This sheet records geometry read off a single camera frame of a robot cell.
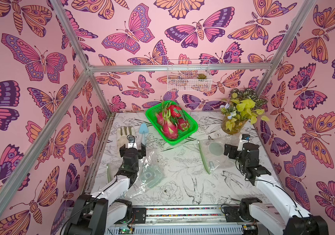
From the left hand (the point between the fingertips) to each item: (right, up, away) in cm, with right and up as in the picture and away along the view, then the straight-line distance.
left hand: (134, 142), depth 87 cm
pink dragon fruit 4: (+25, +21, +16) cm, 36 cm away
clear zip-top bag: (+50, -7, +10) cm, 51 cm away
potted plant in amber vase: (+66, +22, +2) cm, 70 cm away
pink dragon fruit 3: (+24, +4, +10) cm, 26 cm away
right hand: (+59, -1, -3) cm, 59 cm away
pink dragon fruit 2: (+30, +11, +14) cm, 35 cm away
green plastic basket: (+7, +18, +23) cm, 30 cm away
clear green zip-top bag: (+10, -18, +1) cm, 21 cm away
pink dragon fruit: (+17, +15, +14) cm, 27 cm away
